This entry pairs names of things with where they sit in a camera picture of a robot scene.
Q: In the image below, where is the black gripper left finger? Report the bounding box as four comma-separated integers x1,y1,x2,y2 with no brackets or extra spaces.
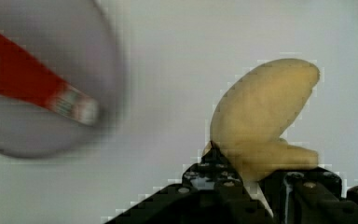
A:
105,141,274,224

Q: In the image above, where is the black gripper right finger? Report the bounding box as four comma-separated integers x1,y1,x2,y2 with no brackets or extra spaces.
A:
260,167,358,224

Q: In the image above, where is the grey round plate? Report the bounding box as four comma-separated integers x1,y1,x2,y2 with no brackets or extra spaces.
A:
0,0,125,158

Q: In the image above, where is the red plush ketchup bottle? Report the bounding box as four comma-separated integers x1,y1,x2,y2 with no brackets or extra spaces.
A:
0,34,100,125

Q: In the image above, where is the yellow plush peeled banana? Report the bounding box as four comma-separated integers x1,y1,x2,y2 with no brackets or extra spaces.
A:
210,59,320,181

